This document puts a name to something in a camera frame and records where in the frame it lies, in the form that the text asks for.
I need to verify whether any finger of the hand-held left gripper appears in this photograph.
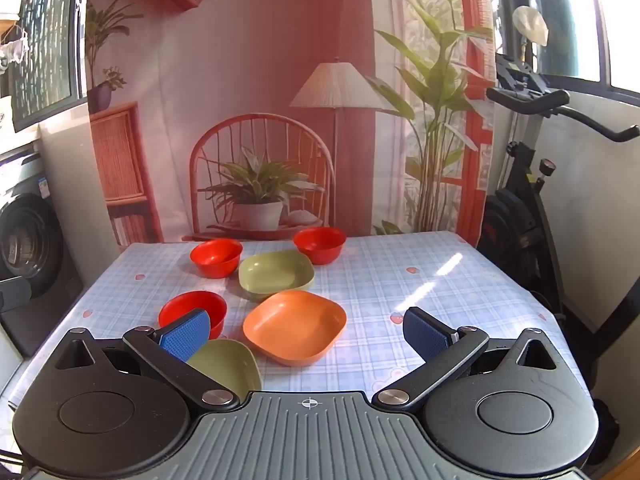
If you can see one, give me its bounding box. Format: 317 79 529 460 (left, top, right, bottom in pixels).
0 276 32 314

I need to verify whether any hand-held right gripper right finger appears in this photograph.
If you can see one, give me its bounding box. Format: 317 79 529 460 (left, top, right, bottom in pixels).
372 306 559 412

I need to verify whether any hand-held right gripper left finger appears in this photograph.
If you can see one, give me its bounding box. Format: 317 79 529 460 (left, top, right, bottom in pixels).
52 308 242 413

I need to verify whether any red bowl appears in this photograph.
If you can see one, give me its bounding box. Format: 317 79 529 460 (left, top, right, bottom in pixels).
293 227 347 266
190 239 244 279
158 290 228 340

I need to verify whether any green plate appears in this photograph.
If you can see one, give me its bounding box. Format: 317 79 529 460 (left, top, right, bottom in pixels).
186 339 263 403
238 251 315 303

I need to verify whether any orange plate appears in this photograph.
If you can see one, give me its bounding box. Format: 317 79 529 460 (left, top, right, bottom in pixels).
243 290 347 367

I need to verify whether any grey washing machine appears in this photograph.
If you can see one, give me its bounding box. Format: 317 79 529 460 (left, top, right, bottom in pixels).
0 152 84 358

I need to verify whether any checked tablecloth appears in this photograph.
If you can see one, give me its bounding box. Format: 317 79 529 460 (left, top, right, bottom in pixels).
10 232 596 413

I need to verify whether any black exercise bike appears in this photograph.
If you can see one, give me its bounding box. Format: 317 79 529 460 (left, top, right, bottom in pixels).
476 54 640 361

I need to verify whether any hanging laundry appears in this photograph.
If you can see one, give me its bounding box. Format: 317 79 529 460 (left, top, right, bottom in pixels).
0 30 31 73

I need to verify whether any window with metal grille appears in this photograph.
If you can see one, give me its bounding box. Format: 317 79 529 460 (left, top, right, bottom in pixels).
11 0 90 133

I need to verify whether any printed backdrop cloth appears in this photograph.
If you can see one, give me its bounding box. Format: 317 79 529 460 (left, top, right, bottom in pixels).
85 0 497 254

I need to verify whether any window with dark frame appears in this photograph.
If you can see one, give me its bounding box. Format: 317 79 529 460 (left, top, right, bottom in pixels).
492 0 640 103

